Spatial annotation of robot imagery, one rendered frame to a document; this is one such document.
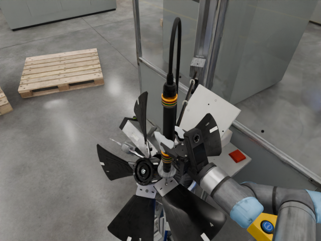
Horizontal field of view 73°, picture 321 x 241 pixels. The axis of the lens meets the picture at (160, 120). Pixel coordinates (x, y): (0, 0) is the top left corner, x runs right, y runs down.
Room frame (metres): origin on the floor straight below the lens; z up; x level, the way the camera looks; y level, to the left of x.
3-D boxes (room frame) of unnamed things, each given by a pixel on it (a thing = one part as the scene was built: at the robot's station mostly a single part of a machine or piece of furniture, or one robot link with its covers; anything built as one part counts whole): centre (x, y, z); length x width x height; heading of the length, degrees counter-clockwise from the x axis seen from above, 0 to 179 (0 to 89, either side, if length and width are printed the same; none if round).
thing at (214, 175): (0.31, -0.15, 1.48); 0.08 x 0.05 x 0.08; 128
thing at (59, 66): (3.15, 1.61, 0.07); 1.20 x 1.00 x 0.15; 107
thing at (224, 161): (0.89, -0.39, 0.85); 0.36 x 0.24 x 0.03; 38
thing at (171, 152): (0.40, -0.04, 1.50); 0.09 x 0.05 x 0.02; 50
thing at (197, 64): (1.06, -0.21, 1.39); 0.10 x 0.07 x 0.09; 163
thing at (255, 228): (0.36, -0.48, 1.02); 0.16 x 0.10 x 0.11; 128
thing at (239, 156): (0.84, -0.50, 0.87); 0.08 x 0.08 x 0.02; 27
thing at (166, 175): (0.47, -0.03, 1.34); 0.09 x 0.07 x 0.10; 163
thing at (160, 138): (0.44, -0.01, 1.48); 0.09 x 0.03 x 0.06; 50
